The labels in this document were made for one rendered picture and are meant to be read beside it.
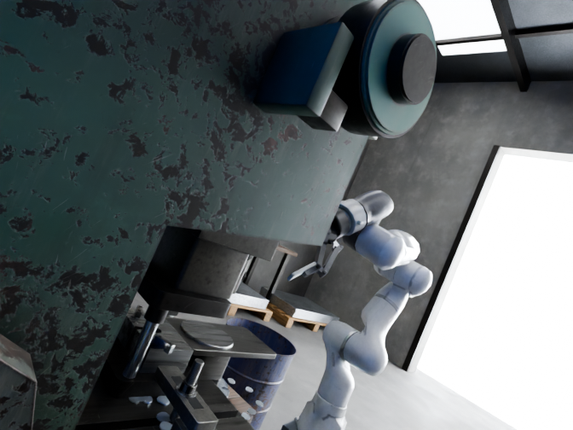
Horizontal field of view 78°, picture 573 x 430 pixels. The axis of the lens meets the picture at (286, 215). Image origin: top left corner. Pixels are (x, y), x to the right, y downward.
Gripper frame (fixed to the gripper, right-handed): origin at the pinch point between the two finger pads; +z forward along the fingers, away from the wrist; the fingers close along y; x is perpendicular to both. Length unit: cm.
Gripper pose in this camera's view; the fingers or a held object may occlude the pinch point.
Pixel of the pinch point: (277, 249)
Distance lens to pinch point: 80.5
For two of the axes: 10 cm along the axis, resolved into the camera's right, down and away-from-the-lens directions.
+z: -7.7, 3.1, -5.5
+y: 5.2, 8.0, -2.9
